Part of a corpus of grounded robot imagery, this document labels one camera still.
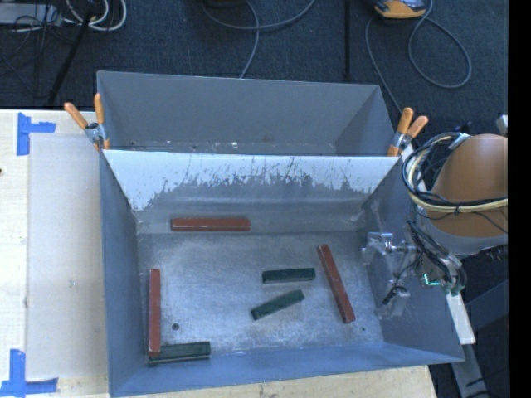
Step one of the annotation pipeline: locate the dark green flat block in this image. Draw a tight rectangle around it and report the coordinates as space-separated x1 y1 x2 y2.
148 340 212 364
261 267 317 285
250 289 306 322

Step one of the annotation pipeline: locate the pale wood flat board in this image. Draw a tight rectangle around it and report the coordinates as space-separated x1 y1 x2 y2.
25 133 110 383

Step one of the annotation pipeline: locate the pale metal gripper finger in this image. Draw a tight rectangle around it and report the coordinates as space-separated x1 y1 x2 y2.
375 289 412 320
360 231 396 267

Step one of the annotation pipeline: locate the red-brown flat block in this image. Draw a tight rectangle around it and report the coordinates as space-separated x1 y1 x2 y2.
170 216 252 233
148 268 163 358
316 244 357 325

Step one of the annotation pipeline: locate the grey metal bin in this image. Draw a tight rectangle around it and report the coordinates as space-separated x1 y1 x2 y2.
95 70 466 398

